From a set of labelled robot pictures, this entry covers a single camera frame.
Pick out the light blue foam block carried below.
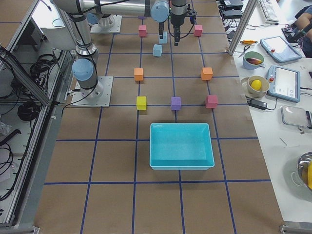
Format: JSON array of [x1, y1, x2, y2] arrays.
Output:
[[158, 31, 168, 44]]

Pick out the light blue foam block centre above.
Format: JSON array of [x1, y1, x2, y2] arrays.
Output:
[[153, 44, 163, 57]]

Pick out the crimson foam block window side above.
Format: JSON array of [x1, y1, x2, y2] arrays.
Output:
[[138, 25, 147, 38]]

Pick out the crimson foam block desk side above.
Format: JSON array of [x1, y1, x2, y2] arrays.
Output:
[[194, 25, 203, 37]]

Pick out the orange foam block window side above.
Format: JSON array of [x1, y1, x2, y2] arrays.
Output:
[[134, 68, 144, 81]]

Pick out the orange foam block desk side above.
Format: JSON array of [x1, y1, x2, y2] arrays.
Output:
[[201, 67, 213, 80]]

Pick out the purple foam block near teal tray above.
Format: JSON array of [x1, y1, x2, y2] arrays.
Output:
[[171, 97, 181, 111]]

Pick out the yellow foam block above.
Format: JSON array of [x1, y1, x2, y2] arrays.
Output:
[[136, 96, 147, 110]]

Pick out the black scissors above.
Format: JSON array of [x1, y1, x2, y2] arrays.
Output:
[[239, 45, 250, 57]]

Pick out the orange brass tool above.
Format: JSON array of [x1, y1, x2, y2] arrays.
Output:
[[240, 40, 258, 45]]

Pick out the crimson foam block far corner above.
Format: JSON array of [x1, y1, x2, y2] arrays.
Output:
[[205, 95, 218, 109]]

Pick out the light blue bowl with fruit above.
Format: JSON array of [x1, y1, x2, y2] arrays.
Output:
[[242, 51, 264, 70]]

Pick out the yellow lemon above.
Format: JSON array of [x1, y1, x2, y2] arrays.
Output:
[[250, 79, 262, 91]]

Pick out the cream bowl with lemon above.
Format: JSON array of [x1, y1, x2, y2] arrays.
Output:
[[247, 76, 270, 98]]

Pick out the blue teach pendant upper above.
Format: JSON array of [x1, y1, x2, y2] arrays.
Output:
[[260, 36, 302, 63]]

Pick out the blue teach pendant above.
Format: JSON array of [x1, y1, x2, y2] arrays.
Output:
[[260, 36, 302, 63], [267, 65, 301, 103]]

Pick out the black power adapter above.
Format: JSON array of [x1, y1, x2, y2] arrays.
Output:
[[247, 98, 267, 110]]

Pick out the teal plastic tray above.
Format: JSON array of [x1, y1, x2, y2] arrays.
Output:
[[149, 123, 215, 170]]

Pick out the blue teach pendant lower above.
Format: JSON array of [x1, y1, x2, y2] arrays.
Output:
[[267, 65, 301, 103]]

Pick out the grey kitchen scale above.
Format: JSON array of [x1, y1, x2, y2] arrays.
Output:
[[281, 105, 312, 129]]

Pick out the steel bowl with bananas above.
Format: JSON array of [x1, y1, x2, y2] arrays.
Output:
[[290, 151, 312, 194]]

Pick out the aluminium frame post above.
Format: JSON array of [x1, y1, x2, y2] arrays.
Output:
[[228, 0, 258, 56]]

